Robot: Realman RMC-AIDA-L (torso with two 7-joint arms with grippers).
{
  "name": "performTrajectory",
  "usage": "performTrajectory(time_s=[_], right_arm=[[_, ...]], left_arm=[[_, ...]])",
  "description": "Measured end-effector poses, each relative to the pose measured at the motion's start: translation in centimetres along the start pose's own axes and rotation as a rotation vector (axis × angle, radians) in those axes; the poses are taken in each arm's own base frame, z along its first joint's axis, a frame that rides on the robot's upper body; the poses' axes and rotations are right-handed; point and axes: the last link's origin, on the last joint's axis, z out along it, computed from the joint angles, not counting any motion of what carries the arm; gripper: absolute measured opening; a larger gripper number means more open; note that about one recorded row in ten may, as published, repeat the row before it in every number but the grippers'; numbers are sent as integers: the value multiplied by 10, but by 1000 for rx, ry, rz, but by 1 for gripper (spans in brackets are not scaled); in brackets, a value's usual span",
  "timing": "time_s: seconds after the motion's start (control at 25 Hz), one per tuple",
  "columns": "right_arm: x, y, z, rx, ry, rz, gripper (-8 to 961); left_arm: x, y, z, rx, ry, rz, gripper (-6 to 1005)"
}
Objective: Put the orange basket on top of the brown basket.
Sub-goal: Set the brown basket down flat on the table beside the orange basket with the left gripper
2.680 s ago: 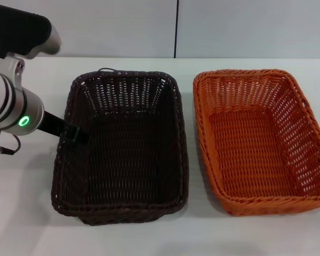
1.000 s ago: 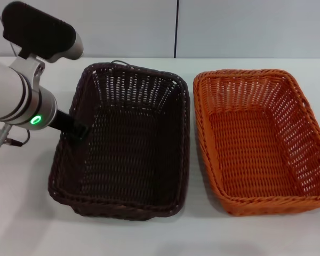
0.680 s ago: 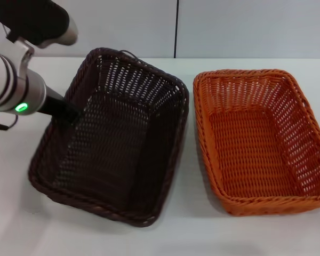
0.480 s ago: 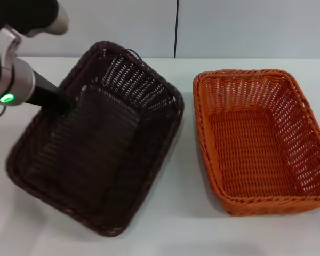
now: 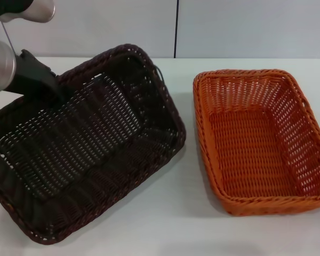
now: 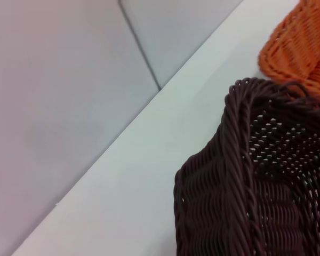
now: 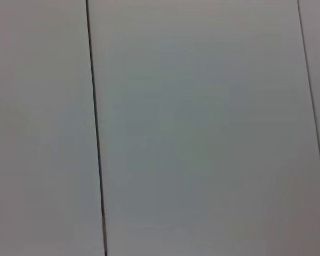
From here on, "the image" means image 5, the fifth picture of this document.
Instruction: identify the dark brown woven basket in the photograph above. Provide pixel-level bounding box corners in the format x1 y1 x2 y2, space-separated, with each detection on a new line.
0 44 187 244

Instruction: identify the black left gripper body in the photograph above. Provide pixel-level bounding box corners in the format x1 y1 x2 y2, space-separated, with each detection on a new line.
5 49 60 97

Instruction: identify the black vertical wall strip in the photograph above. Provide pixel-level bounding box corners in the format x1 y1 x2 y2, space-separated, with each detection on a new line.
173 0 180 59

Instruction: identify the orange woven basket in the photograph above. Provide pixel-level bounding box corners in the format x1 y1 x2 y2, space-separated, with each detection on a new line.
193 68 320 216

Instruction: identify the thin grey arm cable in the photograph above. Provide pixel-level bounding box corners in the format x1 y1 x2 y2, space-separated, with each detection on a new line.
0 22 17 58

